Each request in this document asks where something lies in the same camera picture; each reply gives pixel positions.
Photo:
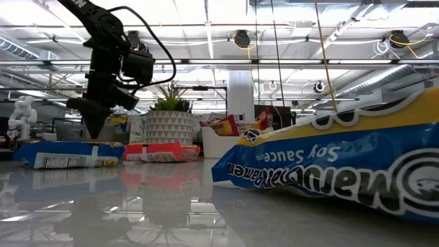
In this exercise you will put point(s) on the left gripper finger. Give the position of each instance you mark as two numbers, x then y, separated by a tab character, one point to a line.
91	113

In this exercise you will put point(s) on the blue Maruchan noodle pack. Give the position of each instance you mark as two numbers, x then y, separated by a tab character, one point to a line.
343	161
68	149
118	123

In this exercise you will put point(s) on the orange Maruchan noodle pack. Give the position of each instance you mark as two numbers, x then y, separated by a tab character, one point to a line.
171	151

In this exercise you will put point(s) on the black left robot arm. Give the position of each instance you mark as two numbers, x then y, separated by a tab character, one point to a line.
99	24

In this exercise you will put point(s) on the pale floral panel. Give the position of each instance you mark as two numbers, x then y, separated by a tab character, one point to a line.
137	128

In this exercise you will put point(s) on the white robot figure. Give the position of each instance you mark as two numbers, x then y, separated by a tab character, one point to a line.
22	116

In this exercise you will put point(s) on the succulent in white patterned pot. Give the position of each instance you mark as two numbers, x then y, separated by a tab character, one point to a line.
168	127

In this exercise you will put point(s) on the long ceiling light bar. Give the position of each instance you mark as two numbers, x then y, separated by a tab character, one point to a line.
219	62

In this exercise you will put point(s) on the white plastic bin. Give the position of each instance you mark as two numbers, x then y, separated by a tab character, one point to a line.
216	144

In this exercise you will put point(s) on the black computer case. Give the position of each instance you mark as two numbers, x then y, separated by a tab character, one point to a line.
283	116

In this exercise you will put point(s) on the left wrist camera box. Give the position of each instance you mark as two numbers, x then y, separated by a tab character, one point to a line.
137	67

